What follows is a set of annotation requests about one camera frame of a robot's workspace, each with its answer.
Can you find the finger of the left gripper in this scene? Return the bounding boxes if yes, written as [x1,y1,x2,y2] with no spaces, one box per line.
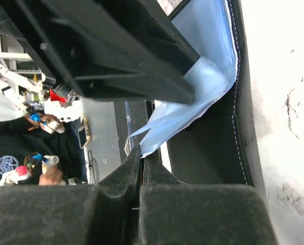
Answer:
[96,0,200,74]
[0,1,195,105]

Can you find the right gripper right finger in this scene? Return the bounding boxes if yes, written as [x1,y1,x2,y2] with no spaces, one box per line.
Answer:
[139,156,278,244]

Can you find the black mounting rail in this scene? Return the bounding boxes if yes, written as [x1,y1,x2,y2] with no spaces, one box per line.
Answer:
[114,100,153,161]

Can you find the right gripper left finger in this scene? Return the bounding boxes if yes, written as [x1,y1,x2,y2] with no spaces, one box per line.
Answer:
[0,146,141,244]

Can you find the person in black shirt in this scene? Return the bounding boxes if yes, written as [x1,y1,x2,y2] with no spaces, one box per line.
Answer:
[0,114,87,185]

